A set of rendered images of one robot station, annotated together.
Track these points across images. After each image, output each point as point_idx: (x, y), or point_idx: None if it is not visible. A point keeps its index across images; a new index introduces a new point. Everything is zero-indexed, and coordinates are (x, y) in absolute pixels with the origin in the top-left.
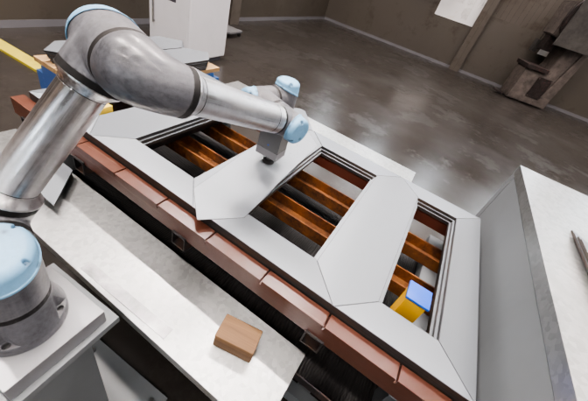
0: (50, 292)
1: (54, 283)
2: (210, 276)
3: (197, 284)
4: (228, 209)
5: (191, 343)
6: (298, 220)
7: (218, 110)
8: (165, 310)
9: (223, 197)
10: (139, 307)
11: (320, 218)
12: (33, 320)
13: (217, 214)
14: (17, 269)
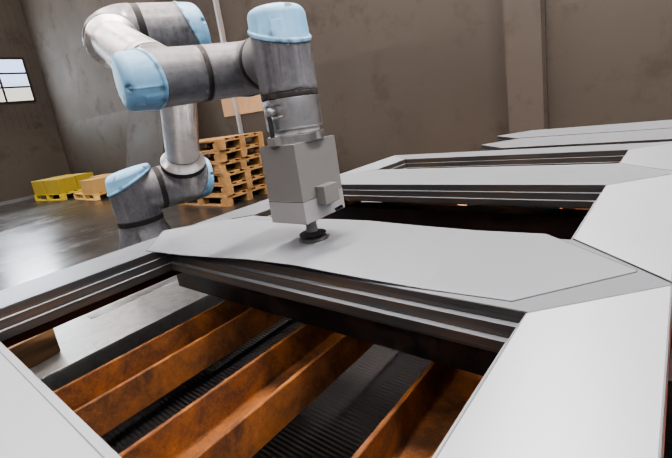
0: (135, 227)
1: (157, 235)
2: (203, 383)
3: (140, 321)
4: (171, 240)
5: (62, 332)
6: (201, 396)
7: (97, 50)
8: (120, 310)
9: (202, 233)
10: (136, 296)
11: (193, 456)
12: (121, 235)
13: (166, 236)
14: (109, 179)
